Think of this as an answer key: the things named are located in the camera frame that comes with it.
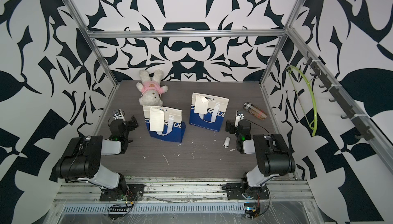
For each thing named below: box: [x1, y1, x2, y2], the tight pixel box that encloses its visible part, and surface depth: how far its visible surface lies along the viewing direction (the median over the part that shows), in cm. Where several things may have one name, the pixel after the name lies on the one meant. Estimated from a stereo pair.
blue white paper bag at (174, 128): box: [142, 105, 187, 143], surface depth 81 cm
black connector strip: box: [109, 207, 128, 213], surface depth 74 cm
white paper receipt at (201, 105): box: [193, 94, 209, 115], surface depth 84 cm
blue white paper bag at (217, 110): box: [189, 92, 230, 132], surface depth 85 cm
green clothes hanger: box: [286, 65, 318, 137], surface depth 73 cm
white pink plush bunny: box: [136, 69, 168, 106], surface depth 109 cm
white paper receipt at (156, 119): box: [149, 107, 165, 132], surface depth 79 cm
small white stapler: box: [223, 136, 231, 149], surface depth 90 cm
